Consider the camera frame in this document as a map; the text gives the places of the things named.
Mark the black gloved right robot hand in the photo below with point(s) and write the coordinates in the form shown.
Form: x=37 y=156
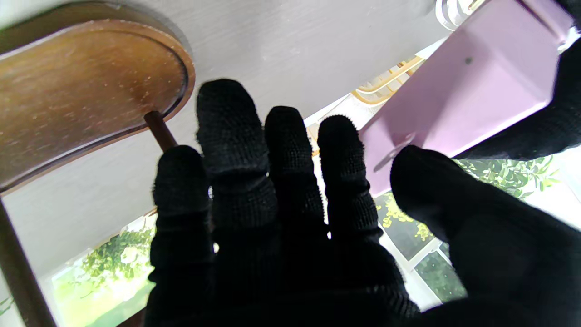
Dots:
x=281 y=250

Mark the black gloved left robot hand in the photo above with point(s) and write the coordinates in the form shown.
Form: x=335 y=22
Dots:
x=567 y=122

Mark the pink floral jewelry box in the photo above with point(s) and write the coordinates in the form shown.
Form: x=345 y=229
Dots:
x=476 y=91

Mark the printed sunroom backdrop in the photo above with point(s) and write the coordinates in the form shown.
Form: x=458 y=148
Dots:
x=113 y=272

